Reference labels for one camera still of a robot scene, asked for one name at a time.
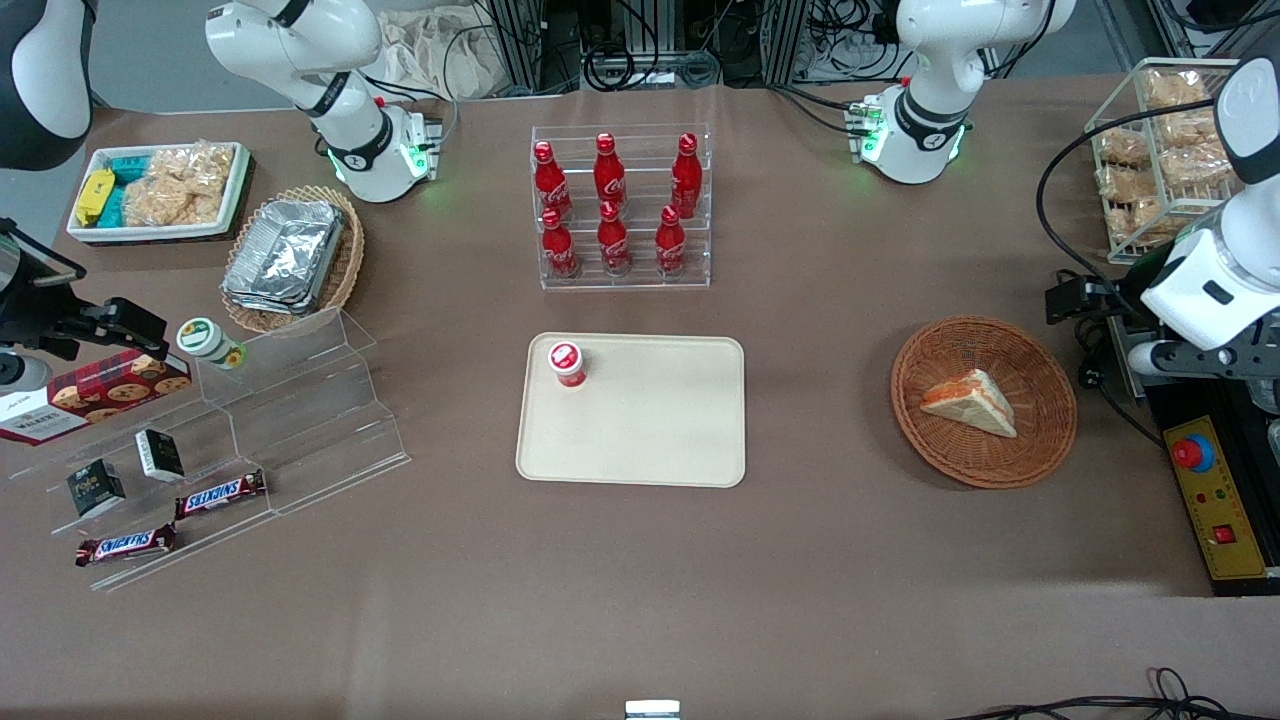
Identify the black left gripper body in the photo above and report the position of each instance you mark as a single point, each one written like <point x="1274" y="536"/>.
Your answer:
<point x="1131" y="290"/>

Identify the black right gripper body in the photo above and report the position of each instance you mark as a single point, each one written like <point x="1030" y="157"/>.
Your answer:
<point x="30" y="314"/>

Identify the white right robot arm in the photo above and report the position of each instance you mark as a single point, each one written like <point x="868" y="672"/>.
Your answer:
<point x="340" y="60"/>

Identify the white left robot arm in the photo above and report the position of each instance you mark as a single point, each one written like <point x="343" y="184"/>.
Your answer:
<point x="940" y="60"/>

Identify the triangular wrapped sandwich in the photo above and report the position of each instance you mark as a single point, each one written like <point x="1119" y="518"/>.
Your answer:
<point x="975" y="405"/>

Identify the white rectangular snack tray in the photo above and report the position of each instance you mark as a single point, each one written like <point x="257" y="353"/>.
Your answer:
<point x="230" y="195"/>

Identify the round wicker basket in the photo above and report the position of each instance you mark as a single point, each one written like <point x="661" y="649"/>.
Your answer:
<point x="960" y="450"/>

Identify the oval wicker basket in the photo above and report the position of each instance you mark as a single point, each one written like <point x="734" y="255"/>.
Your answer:
<point x="350" y="250"/>

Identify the beige plastic serving tray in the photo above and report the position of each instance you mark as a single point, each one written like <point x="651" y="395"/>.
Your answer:
<point x="660" y="420"/>

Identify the green white yogurt cup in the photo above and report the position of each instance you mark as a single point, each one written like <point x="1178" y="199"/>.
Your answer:
<point x="205" y="340"/>

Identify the red tartan cookie box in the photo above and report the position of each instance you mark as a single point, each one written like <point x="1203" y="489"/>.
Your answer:
<point x="100" y="395"/>

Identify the bag of fried snacks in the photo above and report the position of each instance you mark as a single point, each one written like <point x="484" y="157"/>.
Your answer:
<point x="1175" y="88"/>
<point x="1190" y="160"/>
<point x="1145" y="225"/>

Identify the small black box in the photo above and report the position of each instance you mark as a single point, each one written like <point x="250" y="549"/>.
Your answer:
<point x="160" y="455"/>
<point x="95" y="488"/>

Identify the yellow snack packet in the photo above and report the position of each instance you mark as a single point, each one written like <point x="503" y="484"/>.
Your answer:
<point x="95" y="195"/>

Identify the clear bag of rice crackers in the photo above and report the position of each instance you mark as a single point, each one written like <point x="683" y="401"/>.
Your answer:
<point x="180" y="185"/>

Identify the teal snack packet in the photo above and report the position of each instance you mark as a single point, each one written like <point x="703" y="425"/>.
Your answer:
<point x="125" y="165"/>

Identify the stack of foil containers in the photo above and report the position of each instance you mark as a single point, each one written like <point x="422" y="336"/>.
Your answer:
<point x="285" y="255"/>

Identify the red emergency stop button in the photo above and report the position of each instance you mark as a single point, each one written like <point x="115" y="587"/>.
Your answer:
<point x="1193" y="454"/>

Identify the Snickers chocolate bar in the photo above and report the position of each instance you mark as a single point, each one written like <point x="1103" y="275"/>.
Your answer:
<point x="125" y="545"/>
<point x="220" y="494"/>

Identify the clear acrylic step stand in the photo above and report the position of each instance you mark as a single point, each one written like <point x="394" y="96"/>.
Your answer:
<point x="310" y="420"/>

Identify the black yellow control box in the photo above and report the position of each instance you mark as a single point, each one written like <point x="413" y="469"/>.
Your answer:
<point x="1235" y="540"/>

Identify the beige cloth bag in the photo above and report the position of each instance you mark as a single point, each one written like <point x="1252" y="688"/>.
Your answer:
<point x="435" y="55"/>

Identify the red cola bottle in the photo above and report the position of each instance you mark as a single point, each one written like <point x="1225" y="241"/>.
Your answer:
<point x="550" y="185"/>
<point x="560" y="250"/>
<point x="670" y="245"/>
<point x="613" y="245"/>
<point x="608" y="170"/>
<point x="686" y="180"/>

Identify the red lidded small cup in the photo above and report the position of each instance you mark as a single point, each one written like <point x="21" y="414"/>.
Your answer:
<point x="566" y="362"/>

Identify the clear acrylic bottle rack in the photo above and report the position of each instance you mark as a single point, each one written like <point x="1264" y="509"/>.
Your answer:
<point x="640" y="250"/>

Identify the small silver white object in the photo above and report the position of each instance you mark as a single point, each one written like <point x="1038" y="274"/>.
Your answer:
<point x="652" y="710"/>

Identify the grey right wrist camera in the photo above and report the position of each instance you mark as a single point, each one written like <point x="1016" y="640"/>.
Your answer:
<point x="22" y="373"/>

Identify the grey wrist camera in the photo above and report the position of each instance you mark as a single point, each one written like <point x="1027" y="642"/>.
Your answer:
<point x="22" y="373"/>
<point x="1160" y="360"/>

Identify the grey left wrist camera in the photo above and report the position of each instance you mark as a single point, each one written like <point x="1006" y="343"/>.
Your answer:
<point x="1160" y="360"/>

